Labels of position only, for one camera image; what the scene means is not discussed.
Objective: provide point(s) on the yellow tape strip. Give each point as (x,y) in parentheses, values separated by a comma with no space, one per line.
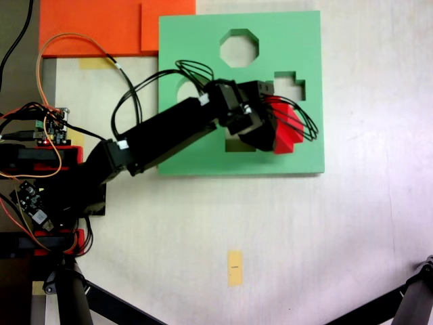
(235,269)
(94,63)

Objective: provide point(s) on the black tripod strut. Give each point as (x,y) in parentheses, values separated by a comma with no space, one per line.
(372,306)
(118,308)

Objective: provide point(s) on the red cross columnar block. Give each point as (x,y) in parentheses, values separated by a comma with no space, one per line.
(287,132)

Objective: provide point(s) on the orange foam block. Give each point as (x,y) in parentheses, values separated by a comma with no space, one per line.
(84,23)

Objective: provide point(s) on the red black table clamp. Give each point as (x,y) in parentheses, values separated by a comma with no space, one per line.
(40,250)
(72,155)

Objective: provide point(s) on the green shape-hole board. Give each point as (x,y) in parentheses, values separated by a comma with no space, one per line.
(203,34)

